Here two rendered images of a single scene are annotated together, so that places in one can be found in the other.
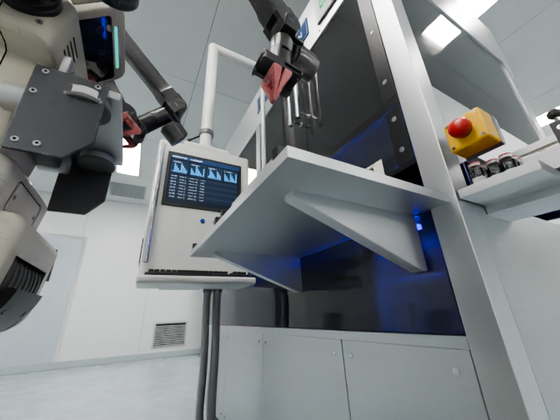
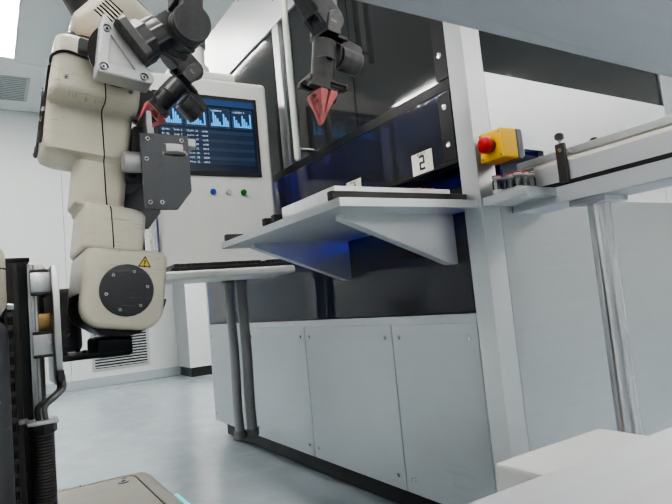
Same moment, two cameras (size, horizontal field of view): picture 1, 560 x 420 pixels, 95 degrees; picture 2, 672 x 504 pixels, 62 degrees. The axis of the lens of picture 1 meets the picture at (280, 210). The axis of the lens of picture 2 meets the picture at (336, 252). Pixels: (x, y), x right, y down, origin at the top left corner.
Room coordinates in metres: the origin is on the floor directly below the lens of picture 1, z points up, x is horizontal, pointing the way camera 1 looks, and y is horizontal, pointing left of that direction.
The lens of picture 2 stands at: (-0.85, 0.05, 0.66)
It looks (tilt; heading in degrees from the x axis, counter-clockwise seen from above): 5 degrees up; 358
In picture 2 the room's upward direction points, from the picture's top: 5 degrees counter-clockwise
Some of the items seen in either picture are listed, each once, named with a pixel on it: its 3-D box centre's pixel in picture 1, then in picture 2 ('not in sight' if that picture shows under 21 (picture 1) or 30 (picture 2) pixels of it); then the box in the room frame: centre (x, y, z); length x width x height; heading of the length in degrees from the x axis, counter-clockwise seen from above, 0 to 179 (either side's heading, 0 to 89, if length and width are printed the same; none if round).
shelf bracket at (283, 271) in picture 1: (259, 272); (303, 262); (0.94, 0.08, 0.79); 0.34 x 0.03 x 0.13; 120
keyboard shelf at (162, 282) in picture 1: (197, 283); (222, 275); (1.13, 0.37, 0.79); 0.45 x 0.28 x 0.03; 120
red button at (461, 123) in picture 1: (461, 128); (487, 145); (0.44, -0.38, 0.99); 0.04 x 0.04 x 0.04; 30
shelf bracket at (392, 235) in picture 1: (362, 236); (400, 241); (0.51, -0.16, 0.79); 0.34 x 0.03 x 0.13; 120
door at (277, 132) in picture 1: (280, 142); (314, 70); (1.13, -0.02, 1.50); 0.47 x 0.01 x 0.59; 30
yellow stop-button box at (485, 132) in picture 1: (472, 134); (500, 146); (0.46, -0.42, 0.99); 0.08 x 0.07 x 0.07; 120
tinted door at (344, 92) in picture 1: (336, 77); (389, 9); (0.74, -0.24, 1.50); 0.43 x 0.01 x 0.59; 30
